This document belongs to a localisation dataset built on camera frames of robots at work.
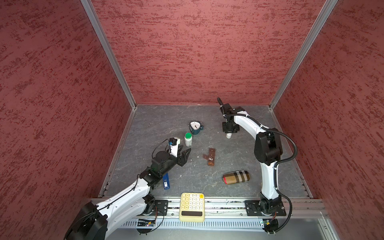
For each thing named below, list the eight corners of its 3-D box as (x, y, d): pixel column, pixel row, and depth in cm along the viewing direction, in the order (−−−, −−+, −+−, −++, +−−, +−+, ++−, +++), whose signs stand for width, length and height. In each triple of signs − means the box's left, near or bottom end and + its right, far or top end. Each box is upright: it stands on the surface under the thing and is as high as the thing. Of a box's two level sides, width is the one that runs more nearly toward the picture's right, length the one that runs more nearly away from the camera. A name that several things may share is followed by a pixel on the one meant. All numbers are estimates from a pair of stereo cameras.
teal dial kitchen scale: (186, 129, 108) (186, 125, 104) (195, 121, 113) (195, 117, 109) (196, 136, 104) (196, 132, 101) (204, 128, 109) (205, 124, 105)
